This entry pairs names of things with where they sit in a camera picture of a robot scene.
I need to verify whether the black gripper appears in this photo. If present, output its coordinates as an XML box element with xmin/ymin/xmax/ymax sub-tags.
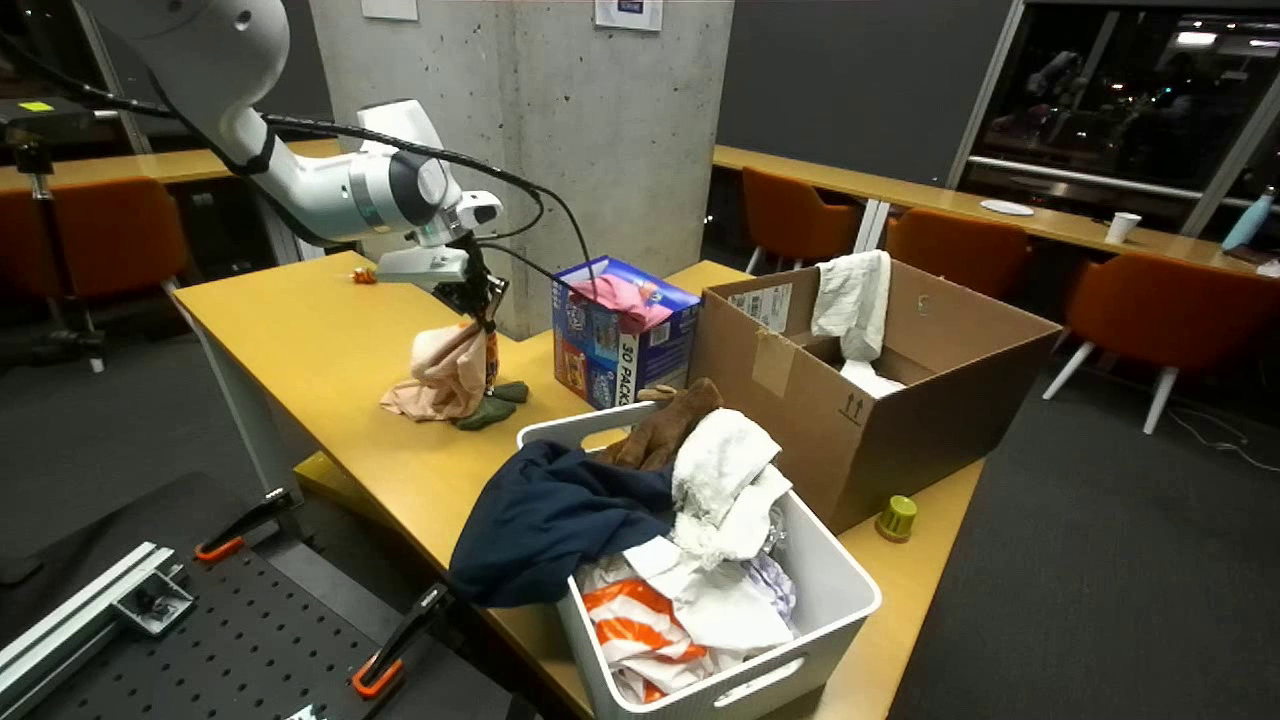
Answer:
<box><xmin>449</xmin><ymin>237</ymin><xmax>512</xmax><ymax>339</ymax></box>

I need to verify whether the pink shirt with orange print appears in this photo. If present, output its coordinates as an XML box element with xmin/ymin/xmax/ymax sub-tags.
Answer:
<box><xmin>378</xmin><ymin>318</ymin><xmax>504</xmax><ymax>428</ymax></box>

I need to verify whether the white plastic basket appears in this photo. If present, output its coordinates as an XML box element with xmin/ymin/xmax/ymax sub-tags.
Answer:
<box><xmin>512</xmin><ymin>395</ymin><xmax>887</xmax><ymax>720</ymax></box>

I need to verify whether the pink cloth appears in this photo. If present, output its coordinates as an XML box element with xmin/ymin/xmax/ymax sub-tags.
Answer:
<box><xmin>568</xmin><ymin>268</ymin><xmax>680</xmax><ymax>335</ymax></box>

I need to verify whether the blue printed cardboard box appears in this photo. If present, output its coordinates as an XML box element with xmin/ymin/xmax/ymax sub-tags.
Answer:
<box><xmin>550</xmin><ymin>252</ymin><xmax>705</xmax><ymax>412</ymax></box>

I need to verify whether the brown plush toy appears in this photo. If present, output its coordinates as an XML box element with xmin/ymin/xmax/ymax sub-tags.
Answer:
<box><xmin>592</xmin><ymin>378</ymin><xmax>728</xmax><ymax>475</ymax></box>

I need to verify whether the navy blue cloth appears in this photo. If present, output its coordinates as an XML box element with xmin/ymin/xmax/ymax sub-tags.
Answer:
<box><xmin>449</xmin><ymin>438</ymin><xmax>680</xmax><ymax>613</ymax></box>

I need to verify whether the white crumpled cloth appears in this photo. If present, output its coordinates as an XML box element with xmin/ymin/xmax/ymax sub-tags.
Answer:
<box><xmin>619</xmin><ymin>406</ymin><xmax>805</xmax><ymax>656</ymax></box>

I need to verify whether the orange chair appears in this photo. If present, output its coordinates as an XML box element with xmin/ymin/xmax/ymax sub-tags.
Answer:
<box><xmin>1041</xmin><ymin>252</ymin><xmax>1280</xmax><ymax>441</ymax></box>
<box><xmin>884</xmin><ymin>207</ymin><xmax>1041</xmax><ymax>306</ymax></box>
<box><xmin>738</xmin><ymin>169</ymin><xmax>864</xmax><ymax>279</ymax></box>
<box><xmin>0</xmin><ymin>175</ymin><xmax>195</xmax><ymax>378</ymax></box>

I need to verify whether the orange and white cloth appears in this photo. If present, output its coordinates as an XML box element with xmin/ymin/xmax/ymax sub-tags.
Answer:
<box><xmin>580</xmin><ymin>571</ymin><xmax>712</xmax><ymax>707</ymax></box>

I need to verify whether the white cloth on cardboard box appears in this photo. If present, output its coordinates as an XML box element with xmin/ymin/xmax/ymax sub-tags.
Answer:
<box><xmin>807</xmin><ymin>250</ymin><xmax>910</xmax><ymax>406</ymax></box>

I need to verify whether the black perforated breadboard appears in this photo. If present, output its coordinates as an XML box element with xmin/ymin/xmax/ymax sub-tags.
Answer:
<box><xmin>0</xmin><ymin>536</ymin><xmax>458</xmax><ymax>720</ymax></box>

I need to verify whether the black tripod stand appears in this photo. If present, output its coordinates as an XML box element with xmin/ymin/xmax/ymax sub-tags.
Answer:
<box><xmin>0</xmin><ymin>94</ymin><xmax>111</xmax><ymax>381</ymax></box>

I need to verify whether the brown cardboard box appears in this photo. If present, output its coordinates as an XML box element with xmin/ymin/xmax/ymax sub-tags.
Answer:
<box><xmin>687</xmin><ymin>252</ymin><xmax>1068</xmax><ymax>536</ymax></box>

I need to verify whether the small yellow-green cap object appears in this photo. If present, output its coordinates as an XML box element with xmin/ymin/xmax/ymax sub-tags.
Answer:
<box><xmin>872</xmin><ymin>494</ymin><xmax>924</xmax><ymax>547</ymax></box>

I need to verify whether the long wooden window desk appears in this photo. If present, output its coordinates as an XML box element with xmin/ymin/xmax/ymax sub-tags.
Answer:
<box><xmin>708</xmin><ymin>139</ymin><xmax>1280</xmax><ymax>284</ymax></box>

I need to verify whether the white paper cup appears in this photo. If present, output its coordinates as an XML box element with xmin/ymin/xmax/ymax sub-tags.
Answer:
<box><xmin>1099</xmin><ymin>207</ymin><xmax>1147</xmax><ymax>252</ymax></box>

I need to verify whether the light blue bottle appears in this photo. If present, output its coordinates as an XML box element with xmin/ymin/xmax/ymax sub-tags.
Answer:
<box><xmin>1216</xmin><ymin>184</ymin><xmax>1280</xmax><ymax>262</ymax></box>

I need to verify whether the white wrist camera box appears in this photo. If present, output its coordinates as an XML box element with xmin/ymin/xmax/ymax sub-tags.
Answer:
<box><xmin>371</xmin><ymin>245</ymin><xmax>474</xmax><ymax>287</ymax></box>

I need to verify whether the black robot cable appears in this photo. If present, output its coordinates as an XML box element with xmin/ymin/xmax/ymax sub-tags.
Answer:
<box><xmin>0</xmin><ymin>72</ymin><xmax>601</xmax><ymax>293</ymax></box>

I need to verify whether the orange-handled black clamp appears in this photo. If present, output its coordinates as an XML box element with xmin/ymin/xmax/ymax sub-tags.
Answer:
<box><xmin>350</xmin><ymin>582</ymin><xmax>451</xmax><ymax>703</ymax></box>
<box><xmin>188</xmin><ymin>485</ymin><xmax>298</xmax><ymax>567</ymax></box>

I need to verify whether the aluminium rail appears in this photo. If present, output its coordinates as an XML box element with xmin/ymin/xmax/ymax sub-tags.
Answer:
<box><xmin>0</xmin><ymin>536</ymin><xmax>202</xmax><ymax>689</ymax></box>

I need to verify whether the dark window with frame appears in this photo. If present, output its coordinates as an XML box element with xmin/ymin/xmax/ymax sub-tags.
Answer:
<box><xmin>949</xmin><ymin>0</ymin><xmax>1280</xmax><ymax>242</ymax></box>

